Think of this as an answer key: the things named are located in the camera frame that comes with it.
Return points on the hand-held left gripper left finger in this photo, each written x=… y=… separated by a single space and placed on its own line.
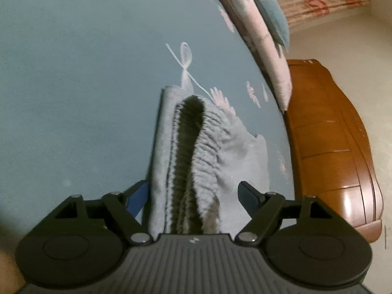
x=137 y=199

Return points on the pink floral folded quilt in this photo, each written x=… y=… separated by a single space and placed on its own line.
x=260 y=36

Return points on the bed with teal floral sheet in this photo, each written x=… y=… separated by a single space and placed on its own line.
x=76 y=98

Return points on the wooden headboard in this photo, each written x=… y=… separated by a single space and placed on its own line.
x=330 y=144

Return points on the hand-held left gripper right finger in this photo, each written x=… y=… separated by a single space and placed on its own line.
x=248 y=199

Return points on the grey sweatpants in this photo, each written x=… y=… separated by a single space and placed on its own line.
x=242 y=159

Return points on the teal floral pillow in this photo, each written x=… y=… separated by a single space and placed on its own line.
x=272 y=9

